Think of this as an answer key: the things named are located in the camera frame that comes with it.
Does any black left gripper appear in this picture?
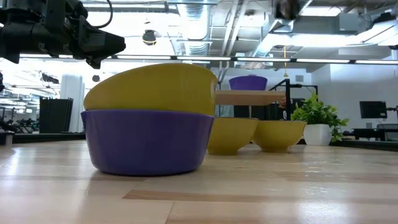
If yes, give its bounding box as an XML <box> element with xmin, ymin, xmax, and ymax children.
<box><xmin>18</xmin><ymin>17</ymin><xmax>127</xmax><ymax>70</ymax></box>

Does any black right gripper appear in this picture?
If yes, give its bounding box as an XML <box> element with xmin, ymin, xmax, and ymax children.
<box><xmin>273</xmin><ymin>0</ymin><xmax>302</xmax><ymax>21</ymax></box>

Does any yellow ceramic bowl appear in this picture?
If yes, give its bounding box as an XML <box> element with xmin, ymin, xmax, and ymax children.
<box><xmin>83</xmin><ymin>63</ymin><xmax>218</xmax><ymax>117</ymax></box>
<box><xmin>252</xmin><ymin>120</ymin><xmax>308</xmax><ymax>153</ymax></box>
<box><xmin>207</xmin><ymin>117</ymin><xmax>260</xmax><ymax>156</ymax></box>

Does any ceiling light strip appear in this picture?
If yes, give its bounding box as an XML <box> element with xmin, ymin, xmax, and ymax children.
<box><xmin>116</xmin><ymin>55</ymin><xmax>172</xmax><ymax>60</ymax></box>
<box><xmin>176</xmin><ymin>56</ymin><xmax>232</xmax><ymax>62</ymax></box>
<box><xmin>354</xmin><ymin>59</ymin><xmax>398</xmax><ymax>65</ymax></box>
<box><xmin>295</xmin><ymin>58</ymin><xmax>351</xmax><ymax>63</ymax></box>
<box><xmin>236</xmin><ymin>57</ymin><xmax>292</xmax><ymax>62</ymax></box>

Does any black ceiling dome device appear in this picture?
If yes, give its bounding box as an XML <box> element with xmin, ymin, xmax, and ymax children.
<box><xmin>142</xmin><ymin>29</ymin><xmax>157</xmax><ymax>47</ymax></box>

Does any white room column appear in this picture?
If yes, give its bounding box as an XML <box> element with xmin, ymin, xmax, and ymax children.
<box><xmin>60</xmin><ymin>73</ymin><xmax>85</xmax><ymax>133</ymax></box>

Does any yellow hanging pendant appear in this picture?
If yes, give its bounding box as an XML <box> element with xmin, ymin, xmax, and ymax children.
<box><xmin>282</xmin><ymin>45</ymin><xmax>289</xmax><ymax>78</ymax></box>

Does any wooden shelf board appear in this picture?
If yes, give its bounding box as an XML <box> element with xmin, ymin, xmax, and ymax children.
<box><xmin>215</xmin><ymin>90</ymin><xmax>287</xmax><ymax>106</ymax></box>

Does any person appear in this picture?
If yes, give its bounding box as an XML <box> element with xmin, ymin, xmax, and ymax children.
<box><xmin>278</xmin><ymin>96</ymin><xmax>287</xmax><ymax>121</ymax></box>

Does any green potted plant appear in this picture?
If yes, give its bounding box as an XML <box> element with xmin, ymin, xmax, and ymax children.
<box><xmin>290</xmin><ymin>92</ymin><xmax>351</xmax><ymax>143</ymax></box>

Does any white plant pot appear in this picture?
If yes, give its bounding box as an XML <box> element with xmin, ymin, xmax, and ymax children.
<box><xmin>303</xmin><ymin>123</ymin><xmax>333</xmax><ymax>146</ymax></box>

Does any black computer monitor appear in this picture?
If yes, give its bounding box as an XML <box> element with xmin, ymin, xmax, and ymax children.
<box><xmin>359</xmin><ymin>100</ymin><xmax>388</xmax><ymax>119</ymax></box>

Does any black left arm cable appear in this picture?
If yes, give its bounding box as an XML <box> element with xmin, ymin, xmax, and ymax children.
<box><xmin>92</xmin><ymin>0</ymin><xmax>114</xmax><ymax>29</ymax></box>

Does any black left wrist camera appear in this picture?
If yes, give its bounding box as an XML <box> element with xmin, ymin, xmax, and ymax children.
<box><xmin>43</xmin><ymin>0</ymin><xmax>90</xmax><ymax>24</ymax></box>

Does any silver spiral ceiling duct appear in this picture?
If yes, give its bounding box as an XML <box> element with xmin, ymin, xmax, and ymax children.
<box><xmin>176</xmin><ymin>0</ymin><xmax>213</xmax><ymax>57</ymax></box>

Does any small white post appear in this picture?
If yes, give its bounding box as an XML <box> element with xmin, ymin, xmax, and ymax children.
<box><xmin>0</xmin><ymin>129</ymin><xmax>15</xmax><ymax>146</ymax></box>

